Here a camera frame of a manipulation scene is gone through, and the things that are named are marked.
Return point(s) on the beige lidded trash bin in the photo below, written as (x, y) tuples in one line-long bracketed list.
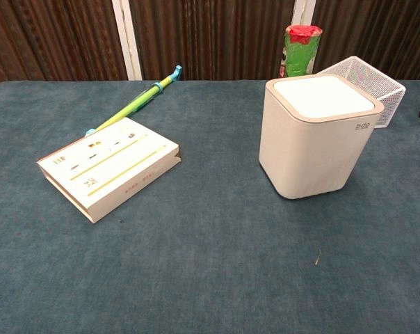
[(311, 156)]

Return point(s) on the green can with red lid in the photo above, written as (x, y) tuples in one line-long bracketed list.
[(300, 52)]

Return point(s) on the blue felt table mat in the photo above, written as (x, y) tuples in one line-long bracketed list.
[(210, 261)]

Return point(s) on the long green yellow pen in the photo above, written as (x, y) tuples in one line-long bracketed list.
[(133, 108)]

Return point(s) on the flat white cardboard box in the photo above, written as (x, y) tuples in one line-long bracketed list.
[(105, 167)]

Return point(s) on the small straw fragment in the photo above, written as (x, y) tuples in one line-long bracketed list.
[(317, 259)]

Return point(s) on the white partition post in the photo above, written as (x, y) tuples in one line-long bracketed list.
[(126, 41), (304, 14)]

